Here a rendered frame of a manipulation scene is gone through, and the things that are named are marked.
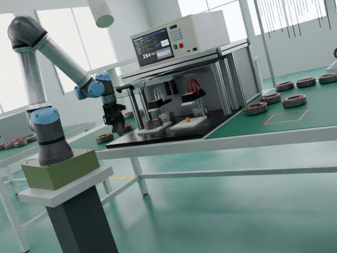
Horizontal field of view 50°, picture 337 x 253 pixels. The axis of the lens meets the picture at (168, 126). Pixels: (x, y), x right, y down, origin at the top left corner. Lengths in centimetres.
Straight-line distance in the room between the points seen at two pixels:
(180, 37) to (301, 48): 642
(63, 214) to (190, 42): 107
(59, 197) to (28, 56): 65
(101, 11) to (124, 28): 585
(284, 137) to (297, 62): 693
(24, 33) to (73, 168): 61
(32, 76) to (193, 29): 84
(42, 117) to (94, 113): 618
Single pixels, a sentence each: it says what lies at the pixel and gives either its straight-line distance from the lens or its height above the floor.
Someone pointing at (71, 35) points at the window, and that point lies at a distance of 786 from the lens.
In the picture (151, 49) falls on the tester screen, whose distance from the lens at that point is 214.
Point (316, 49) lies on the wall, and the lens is 824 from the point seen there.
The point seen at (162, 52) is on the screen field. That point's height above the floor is 117.
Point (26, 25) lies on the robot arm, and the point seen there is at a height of 143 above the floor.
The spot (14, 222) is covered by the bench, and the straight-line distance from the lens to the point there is 311.
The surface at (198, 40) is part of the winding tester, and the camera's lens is 197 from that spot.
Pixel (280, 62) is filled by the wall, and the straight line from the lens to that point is 847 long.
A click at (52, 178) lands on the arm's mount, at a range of 161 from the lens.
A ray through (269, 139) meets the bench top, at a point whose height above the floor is 73.
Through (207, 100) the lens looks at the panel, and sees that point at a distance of 215.
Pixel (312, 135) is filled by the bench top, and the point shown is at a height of 73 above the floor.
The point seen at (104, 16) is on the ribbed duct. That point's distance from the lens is 321.
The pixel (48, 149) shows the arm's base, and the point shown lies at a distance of 165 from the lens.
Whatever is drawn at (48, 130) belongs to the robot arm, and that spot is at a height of 99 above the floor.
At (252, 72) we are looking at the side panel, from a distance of 227.
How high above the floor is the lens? 116
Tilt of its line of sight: 11 degrees down
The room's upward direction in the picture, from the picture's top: 16 degrees counter-clockwise
